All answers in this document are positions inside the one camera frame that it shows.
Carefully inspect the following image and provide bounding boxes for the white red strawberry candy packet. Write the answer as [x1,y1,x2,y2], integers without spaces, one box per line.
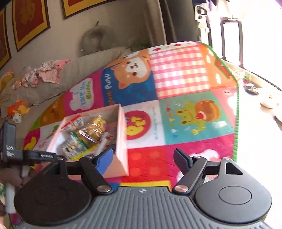
[95,132,116,156]

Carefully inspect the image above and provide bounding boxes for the pink cardboard box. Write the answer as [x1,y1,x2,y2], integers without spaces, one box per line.
[46,104,129,178]

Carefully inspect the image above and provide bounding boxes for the golden pastry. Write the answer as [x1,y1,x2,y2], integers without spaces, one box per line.
[75,115,107,145]

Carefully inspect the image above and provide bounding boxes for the yellow snack box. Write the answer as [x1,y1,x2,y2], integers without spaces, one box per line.
[68,146,97,161]

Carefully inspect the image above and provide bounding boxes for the green white peanut snack bag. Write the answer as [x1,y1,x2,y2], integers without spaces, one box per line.
[58,131,89,160]

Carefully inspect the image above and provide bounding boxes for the orange yellow plush toy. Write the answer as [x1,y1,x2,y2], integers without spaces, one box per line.
[7,100,30,117]

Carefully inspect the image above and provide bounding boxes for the colourful cartoon patchwork blanket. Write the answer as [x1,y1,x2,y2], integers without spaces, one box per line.
[23,42,238,187]

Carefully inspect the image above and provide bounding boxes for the pink floral cloth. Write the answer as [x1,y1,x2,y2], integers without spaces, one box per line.
[12,59,71,90]

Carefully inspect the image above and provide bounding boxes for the potted plant on sill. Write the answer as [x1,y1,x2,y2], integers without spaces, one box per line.
[243,73,259,95]

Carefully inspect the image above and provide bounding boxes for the grey neck pillow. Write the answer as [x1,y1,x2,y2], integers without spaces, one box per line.
[80,21,117,56]

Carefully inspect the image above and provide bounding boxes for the red gold framed picture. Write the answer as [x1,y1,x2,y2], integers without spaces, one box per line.
[12,0,50,51]
[61,0,114,19]

